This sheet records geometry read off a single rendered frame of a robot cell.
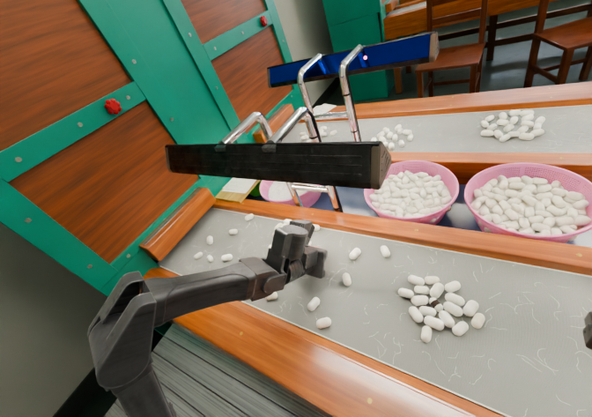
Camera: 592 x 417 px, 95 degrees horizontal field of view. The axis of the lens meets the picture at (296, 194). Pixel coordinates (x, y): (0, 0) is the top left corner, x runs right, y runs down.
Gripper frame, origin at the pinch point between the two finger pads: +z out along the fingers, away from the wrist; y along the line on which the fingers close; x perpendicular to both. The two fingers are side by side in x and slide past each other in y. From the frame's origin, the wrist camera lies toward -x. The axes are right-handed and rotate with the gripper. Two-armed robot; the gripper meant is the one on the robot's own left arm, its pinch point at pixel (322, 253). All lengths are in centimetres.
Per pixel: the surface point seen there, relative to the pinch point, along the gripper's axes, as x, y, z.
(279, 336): 15.0, -0.3, -18.7
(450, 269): -2.0, -30.8, 4.9
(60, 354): 76, 131, -22
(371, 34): -164, 69, 206
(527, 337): 5.0, -44.1, -3.3
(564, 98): -52, -55, 60
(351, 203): -12.2, 3.7, 27.0
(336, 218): -8.9, 1.0, 9.2
